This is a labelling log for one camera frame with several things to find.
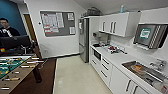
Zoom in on green foosball gaming table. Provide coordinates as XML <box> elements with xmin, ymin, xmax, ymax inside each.
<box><xmin>0</xmin><ymin>54</ymin><xmax>47</xmax><ymax>94</ymax></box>

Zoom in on stainless steel refrigerator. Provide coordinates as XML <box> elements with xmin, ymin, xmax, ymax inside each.
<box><xmin>78</xmin><ymin>17</ymin><xmax>91</xmax><ymax>64</ymax></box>

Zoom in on black built-in microwave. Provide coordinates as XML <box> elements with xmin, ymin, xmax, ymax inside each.
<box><xmin>92</xmin><ymin>48</ymin><xmax>102</xmax><ymax>62</ymax></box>

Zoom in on black coffee machine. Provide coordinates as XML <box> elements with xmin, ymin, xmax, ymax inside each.
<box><xmin>92</xmin><ymin>31</ymin><xmax>111</xmax><ymax>47</ymax></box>

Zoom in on white paper sheet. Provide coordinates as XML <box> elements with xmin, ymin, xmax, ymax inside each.
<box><xmin>67</xmin><ymin>12</ymin><xmax>75</xmax><ymax>21</ymax></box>
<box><xmin>68</xmin><ymin>26</ymin><xmax>77</xmax><ymax>36</ymax></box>

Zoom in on white drawer unit wide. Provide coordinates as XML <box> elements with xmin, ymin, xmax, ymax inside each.
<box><xmin>89</xmin><ymin>46</ymin><xmax>113</xmax><ymax>88</ymax></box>

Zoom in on grey bulletin board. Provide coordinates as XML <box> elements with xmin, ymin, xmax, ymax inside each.
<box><xmin>39</xmin><ymin>10</ymin><xmax>77</xmax><ymax>38</ymax></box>

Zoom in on dark cluttered items pile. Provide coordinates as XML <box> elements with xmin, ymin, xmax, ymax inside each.
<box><xmin>82</xmin><ymin>6</ymin><xmax>101</xmax><ymax>18</ymax></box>

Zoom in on white red notice cluster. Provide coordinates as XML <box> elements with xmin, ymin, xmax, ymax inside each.
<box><xmin>42</xmin><ymin>12</ymin><xmax>65</xmax><ymax>35</ymax></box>

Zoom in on white two-door base cabinet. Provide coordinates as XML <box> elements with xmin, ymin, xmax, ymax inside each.
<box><xmin>108</xmin><ymin>65</ymin><xmax>152</xmax><ymax>94</ymax></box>

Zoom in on blue bottle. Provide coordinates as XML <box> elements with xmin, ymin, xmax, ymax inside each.
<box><xmin>119</xmin><ymin>4</ymin><xmax>125</xmax><ymax>14</ymax></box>

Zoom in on brown wooden door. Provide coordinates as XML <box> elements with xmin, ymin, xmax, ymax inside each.
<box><xmin>23</xmin><ymin>13</ymin><xmax>40</xmax><ymax>52</ymax></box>

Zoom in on orange bowl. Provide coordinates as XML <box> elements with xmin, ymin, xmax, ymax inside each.
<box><xmin>130</xmin><ymin>63</ymin><xmax>146</xmax><ymax>74</ymax></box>

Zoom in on steel paper towel dispenser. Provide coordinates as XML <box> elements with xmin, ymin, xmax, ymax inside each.
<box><xmin>132</xmin><ymin>22</ymin><xmax>168</xmax><ymax>50</ymax></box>

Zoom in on stainless steel sink basin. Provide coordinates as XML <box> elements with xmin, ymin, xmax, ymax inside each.
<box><xmin>121</xmin><ymin>60</ymin><xmax>168</xmax><ymax>93</ymax></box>

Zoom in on chrome sink faucet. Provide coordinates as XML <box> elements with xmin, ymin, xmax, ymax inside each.
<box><xmin>149</xmin><ymin>58</ymin><xmax>168</xmax><ymax>71</ymax></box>

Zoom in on white wall cabinet three handles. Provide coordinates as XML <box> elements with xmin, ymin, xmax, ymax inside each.
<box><xmin>98</xmin><ymin>11</ymin><xmax>141</xmax><ymax>38</ymax></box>

